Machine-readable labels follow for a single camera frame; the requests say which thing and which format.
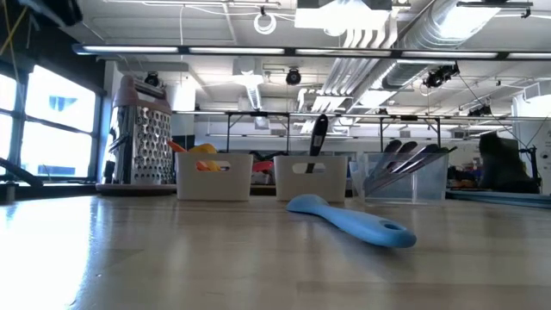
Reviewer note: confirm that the orange plastic utensil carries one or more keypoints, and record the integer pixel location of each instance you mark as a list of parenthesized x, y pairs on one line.
[(176, 146)]

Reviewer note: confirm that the long yellow plastic utensil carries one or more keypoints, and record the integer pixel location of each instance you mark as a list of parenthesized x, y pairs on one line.
[(204, 149)]

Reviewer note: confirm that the blue silicone spatula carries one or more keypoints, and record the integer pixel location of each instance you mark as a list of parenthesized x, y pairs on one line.
[(366, 226)]

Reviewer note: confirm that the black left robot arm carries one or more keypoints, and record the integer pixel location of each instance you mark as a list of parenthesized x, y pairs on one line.
[(21, 172)]

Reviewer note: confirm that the large window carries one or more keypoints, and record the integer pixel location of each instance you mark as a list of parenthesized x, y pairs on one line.
[(56, 107)]

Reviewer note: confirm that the white plastic bin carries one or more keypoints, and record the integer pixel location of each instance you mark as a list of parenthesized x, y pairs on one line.
[(327, 185), (215, 185)]

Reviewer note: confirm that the clear plastic bin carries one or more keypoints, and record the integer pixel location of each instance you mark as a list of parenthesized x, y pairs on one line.
[(430, 194)]

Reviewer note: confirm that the person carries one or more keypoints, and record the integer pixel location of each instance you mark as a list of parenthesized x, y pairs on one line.
[(503, 163)]

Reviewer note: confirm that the LED light bar frame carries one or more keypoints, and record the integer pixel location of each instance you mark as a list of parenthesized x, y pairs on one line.
[(129, 49)]

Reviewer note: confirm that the black rig camera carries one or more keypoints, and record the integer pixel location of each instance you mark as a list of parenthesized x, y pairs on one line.
[(439, 76), (293, 77), (151, 79), (480, 111)]

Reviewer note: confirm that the black background workstation frame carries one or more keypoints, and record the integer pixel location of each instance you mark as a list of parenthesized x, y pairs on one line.
[(409, 117)]

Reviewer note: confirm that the silver ventilation duct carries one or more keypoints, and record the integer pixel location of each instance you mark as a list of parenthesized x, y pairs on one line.
[(452, 26)]

